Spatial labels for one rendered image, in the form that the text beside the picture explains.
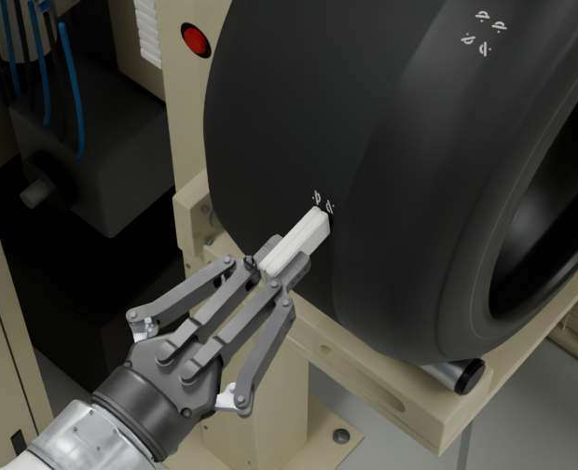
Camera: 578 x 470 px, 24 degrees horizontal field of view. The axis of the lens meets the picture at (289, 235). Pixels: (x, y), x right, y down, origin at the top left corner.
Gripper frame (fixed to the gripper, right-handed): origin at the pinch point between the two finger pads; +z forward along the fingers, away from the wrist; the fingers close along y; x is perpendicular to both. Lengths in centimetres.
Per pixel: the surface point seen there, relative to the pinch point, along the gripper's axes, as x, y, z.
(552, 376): 132, 2, 56
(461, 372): 33.0, -9.0, 11.4
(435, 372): 34.1, -6.6, 10.1
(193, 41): 19.6, 33.4, 19.5
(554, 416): 131, -3, 50
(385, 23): -12.9, 1.8, 14.5
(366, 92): -9.6, 0.4, 10.3
